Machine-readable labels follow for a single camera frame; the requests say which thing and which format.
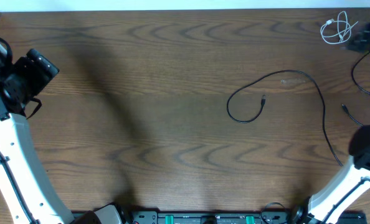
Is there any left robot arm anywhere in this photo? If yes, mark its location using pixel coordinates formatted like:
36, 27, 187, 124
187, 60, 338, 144
0, 38, 124, 224

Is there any black usb cable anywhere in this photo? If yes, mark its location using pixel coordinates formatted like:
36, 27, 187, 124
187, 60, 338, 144
226, 69, 344, 167

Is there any white usb cable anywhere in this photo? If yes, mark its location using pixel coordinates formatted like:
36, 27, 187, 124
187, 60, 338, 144
320, 11, 359, 45

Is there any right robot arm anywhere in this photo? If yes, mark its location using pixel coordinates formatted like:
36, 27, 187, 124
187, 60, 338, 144
287, 23, 370, 223

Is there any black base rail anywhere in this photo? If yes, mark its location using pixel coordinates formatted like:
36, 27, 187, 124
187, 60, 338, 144
72, 210, 368, 224

